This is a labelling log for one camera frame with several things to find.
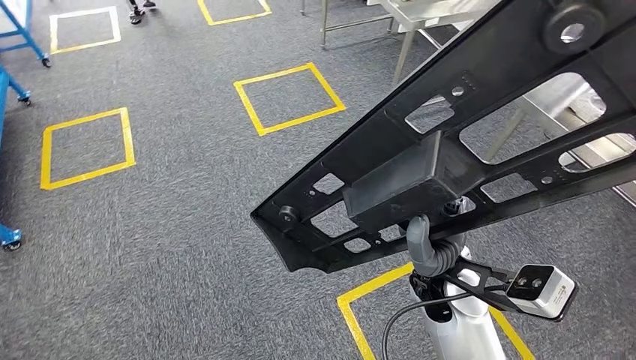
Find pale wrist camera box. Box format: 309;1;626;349
506;264;578;321

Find blue wheeled shelf rack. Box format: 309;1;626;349
0;64;32;252
0;0;53;68

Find stainless steel table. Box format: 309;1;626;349
300;0;398;51

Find stainless steel workbench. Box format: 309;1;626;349
382;0;636;209

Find black camera bracket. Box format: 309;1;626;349
444;258;525;314

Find black plastic frame part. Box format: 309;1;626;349
250;0;636;275

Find black camera cable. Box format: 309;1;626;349
381;285;508;360

